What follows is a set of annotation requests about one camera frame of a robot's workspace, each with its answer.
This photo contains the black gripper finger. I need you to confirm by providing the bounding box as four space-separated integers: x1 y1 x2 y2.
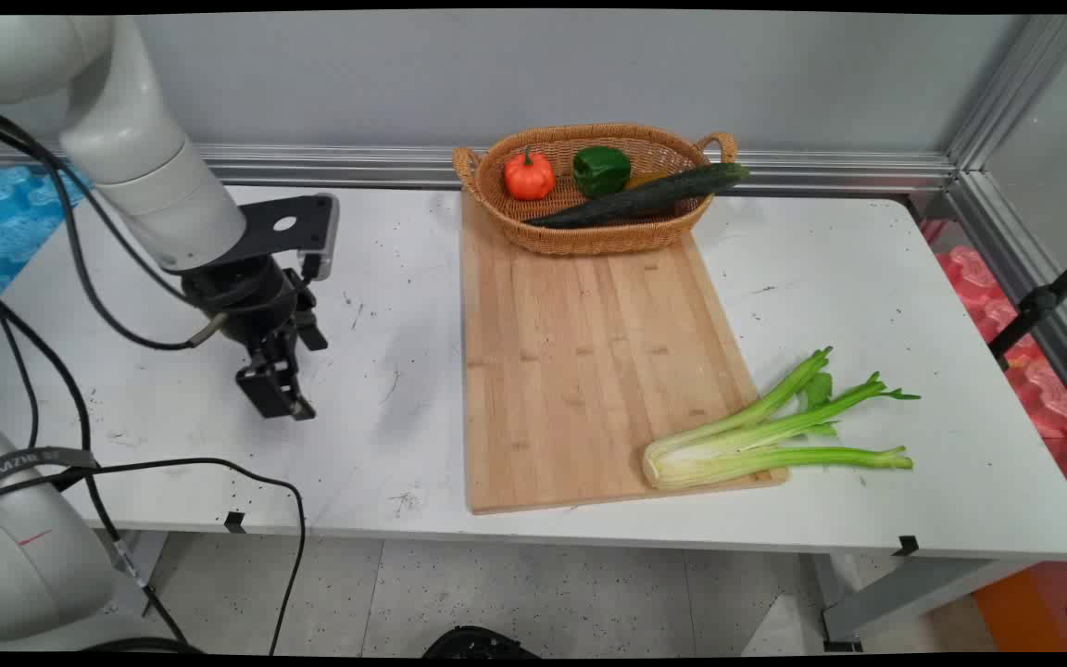
285 269 329 352
235 329 318 421

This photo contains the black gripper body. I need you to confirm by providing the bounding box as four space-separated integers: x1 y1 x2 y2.
183 255 314 359

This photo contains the dark green cucumber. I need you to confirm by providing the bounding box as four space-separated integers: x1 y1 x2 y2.
524 162 750 230

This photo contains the grey table leg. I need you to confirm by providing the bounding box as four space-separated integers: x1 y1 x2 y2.
819 554 1046 651
107 530 169 614

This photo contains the blue cloth object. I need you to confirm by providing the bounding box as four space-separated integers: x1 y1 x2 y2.
0 162 92 327

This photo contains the small orange pumpkin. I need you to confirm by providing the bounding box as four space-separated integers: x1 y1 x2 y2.
504 146 557 202

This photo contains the bamboo cutting board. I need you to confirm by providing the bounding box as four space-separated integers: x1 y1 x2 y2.
459 190 790 516

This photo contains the green bell pepper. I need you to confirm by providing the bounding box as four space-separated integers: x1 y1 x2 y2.
572 145 633 199

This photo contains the black round floor object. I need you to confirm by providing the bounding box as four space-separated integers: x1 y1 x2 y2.
422 625 540 659

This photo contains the light green celery bunch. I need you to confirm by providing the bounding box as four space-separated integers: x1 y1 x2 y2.
641 346 922 492

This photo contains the black tripod stand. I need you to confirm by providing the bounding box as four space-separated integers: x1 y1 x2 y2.
987 238 1067 371

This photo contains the red foam floor mat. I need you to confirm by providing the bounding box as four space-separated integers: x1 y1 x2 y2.
921 218 1067 649

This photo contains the orange foam floor mat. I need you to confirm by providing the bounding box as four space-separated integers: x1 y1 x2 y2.
972 556 1067 651

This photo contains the black wrist camera mount plate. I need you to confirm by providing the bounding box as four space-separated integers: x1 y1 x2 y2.
239 193 341 283

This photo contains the black looping cable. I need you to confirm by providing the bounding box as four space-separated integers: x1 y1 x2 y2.
0 457 308 655

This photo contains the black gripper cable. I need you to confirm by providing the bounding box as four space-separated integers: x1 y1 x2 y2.
0 104 221 352

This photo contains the aluminium frame rail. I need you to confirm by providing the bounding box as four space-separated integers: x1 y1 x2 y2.
946 170 1067 433
0 139 958 195

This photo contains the black camera cable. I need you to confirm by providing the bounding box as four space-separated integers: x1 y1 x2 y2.
0 267 192 647

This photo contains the black velcro cable strap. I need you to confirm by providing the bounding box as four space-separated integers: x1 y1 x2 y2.
0 447 101 494

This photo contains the woven wicker basket with handles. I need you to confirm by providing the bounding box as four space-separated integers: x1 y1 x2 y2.
452 123 738 258

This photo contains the aluminium frame post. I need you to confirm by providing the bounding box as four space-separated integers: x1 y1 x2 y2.
946 14 1067 173

